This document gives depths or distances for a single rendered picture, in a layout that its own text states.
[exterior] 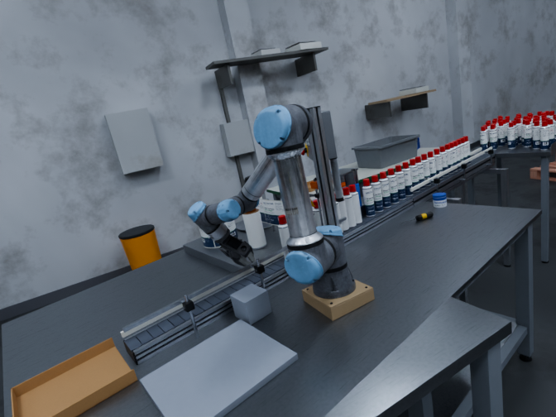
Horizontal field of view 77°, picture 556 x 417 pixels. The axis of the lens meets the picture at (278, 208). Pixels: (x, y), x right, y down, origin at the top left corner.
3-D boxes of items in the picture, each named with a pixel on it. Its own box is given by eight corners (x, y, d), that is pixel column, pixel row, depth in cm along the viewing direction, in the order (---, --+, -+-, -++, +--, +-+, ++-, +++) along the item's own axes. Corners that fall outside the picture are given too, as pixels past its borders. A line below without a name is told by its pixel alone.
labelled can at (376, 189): (377, 209, 198) (373, 174, 193) (385, 210, 194) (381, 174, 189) (372, 212, 195) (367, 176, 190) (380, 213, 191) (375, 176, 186)
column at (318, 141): (337, 259, 158) (312, 107, 141) (345, 261, 155) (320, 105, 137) (331, 263, 156) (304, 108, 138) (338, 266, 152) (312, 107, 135)
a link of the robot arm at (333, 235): (352, 256, 125) (347, 220, 122) (337, 272, 114) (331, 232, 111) (321, 255, 131) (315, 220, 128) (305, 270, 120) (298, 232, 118)
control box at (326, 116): (328, 153, 160) (322, 111, 155) (337, 157, 144) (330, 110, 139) (306, 158, 160) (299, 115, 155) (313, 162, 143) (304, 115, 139)
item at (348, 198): (351, 223, 184) (345, 186, 179) (358, 225, 180) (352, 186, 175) (344, 227, 181) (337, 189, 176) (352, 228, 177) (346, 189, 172)
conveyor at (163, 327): (399, 203, 214) (398, 197, 213) (411, 204, 207) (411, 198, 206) (127, 351, 120) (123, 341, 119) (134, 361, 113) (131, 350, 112)
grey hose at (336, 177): (339, 198, 162) (332, 154, 156) (345, 199, 159) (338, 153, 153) (334, 201, 160) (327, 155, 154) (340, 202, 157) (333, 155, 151)
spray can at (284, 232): (292, 256, 159) (284, 213, 154) (298, 259, 155) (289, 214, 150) (282, 259, 157) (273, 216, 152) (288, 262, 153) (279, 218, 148)
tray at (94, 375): (115, 346, 126) (111, 337, 125) (137, 380, 105) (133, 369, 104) (15, 399, 108) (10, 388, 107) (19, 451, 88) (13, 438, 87)
